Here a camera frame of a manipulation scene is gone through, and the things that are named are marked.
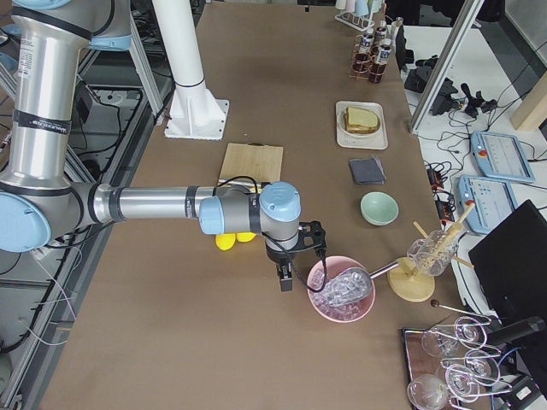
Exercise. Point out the lower left bottle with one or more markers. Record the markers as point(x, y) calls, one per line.
point(365, 45)

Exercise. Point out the glass jar with sticks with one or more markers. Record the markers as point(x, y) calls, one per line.
point(433, 254)

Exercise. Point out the copper wire bottle rack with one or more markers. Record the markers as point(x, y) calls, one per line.
point(360, 70)

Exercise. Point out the wooden cutting board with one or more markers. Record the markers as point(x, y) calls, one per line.
point(261, 162)

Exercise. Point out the lower teach pendant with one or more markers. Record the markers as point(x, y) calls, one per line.
point(494, 201)

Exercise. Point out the lower yellow lemon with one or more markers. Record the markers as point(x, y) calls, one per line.
point(225, 241)

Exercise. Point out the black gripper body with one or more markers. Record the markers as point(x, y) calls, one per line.
point(277, 256)

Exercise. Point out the upper teach pendant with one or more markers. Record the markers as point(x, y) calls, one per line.
point(501, 156)

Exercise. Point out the cream rectangular tray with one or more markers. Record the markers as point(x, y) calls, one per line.
point(377, 140)

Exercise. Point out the metal ice scoop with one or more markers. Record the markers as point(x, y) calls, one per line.
point(352, 285)

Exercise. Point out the light green bowl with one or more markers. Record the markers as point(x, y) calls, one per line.
point(378, 208)

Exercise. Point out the lower right bottle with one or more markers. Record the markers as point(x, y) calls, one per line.
point(380, 61)

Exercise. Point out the wire glass rack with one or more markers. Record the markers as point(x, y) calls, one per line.
point(470, 376)

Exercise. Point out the brown bread slice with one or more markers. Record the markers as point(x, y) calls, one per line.
point(360, 118)
point(361, 131)

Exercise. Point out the dark wooden tray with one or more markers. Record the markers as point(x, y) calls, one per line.
point(423, 351)

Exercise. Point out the teach pendant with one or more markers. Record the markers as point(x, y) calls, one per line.
point(494, 201)
point(501, 156)

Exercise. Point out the white cup rack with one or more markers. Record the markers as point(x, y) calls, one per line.
point(358, 14)

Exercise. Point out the aluminium frame post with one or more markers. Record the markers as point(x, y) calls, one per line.
point(464, 21)

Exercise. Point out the yellow lemon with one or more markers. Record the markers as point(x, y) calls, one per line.
point(225, 241)
point(245, 237)

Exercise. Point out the grey folded cloth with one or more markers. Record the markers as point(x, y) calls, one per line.
point(367, 171)

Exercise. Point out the upper yellow lemon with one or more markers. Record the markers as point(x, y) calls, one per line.
point(245, 237)

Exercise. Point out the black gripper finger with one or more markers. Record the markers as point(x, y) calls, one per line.
point(285, 282)

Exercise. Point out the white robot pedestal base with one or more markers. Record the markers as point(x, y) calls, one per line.
point(194, 113)

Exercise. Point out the black monitor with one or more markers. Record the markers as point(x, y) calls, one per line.
point(510, 263)

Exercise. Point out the wooden stand round base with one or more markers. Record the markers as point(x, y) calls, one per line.
point(409, 283)

